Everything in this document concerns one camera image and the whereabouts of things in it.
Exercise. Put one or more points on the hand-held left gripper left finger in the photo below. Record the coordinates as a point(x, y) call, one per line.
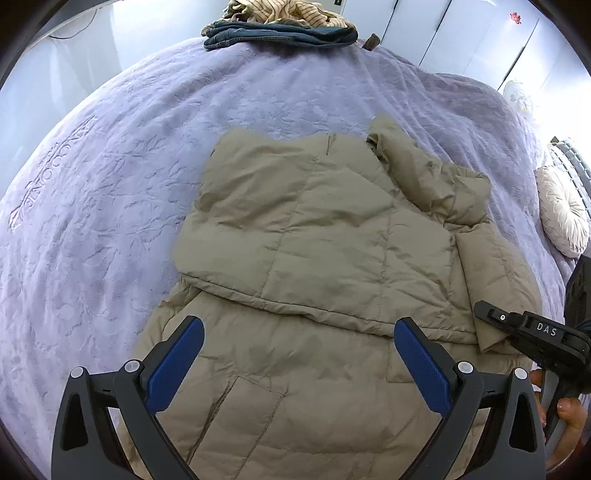
point(178, 360)

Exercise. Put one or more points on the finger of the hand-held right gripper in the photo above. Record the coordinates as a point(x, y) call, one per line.
point(491, 314)

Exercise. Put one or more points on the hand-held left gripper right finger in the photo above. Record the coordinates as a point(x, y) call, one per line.
point(422, 364)

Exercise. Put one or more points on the beige puffer jacket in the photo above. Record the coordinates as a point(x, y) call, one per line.
point(323, 221)

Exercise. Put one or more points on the person's right hand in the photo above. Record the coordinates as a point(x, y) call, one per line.
point(570, 424)

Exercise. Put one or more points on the dark cloth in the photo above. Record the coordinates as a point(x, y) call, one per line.
point(579, 286)

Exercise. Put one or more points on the round white pleated cushion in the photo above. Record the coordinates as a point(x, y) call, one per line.
point(563, 212)

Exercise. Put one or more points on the grey striped cushion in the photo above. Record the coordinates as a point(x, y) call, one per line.
point(575, 161)

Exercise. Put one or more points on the lavender plush blanket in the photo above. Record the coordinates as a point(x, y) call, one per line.
point(115, 184)

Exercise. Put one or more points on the white patterned pillow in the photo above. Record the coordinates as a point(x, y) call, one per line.
point(519, 97)

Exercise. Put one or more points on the white wardrobe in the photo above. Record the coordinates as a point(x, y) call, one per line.
point(461, 37)

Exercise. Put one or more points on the red wardrobe ornament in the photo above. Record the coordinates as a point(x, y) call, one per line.
point(514, 18)

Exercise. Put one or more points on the brown cloth piece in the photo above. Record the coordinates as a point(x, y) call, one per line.
point(370, 42)

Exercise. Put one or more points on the folded blue jeans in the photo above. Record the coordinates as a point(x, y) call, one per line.
point(281, 36)

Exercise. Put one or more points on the striped beige cloth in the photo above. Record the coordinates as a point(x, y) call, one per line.
point(277, 11)

